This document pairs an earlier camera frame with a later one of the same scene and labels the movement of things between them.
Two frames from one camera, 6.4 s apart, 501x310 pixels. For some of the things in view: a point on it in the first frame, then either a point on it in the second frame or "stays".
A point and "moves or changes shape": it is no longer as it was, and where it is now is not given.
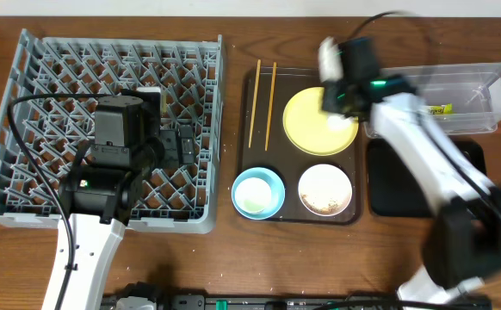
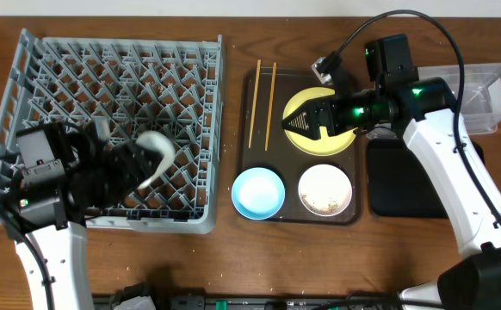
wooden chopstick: [255, 99] stays
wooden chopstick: [270, 106] stays
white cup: [253, 195] moves or changes shape
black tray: [390, 194] stays
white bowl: [324, 189] stays
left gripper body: [170, 152] to [117, 174]
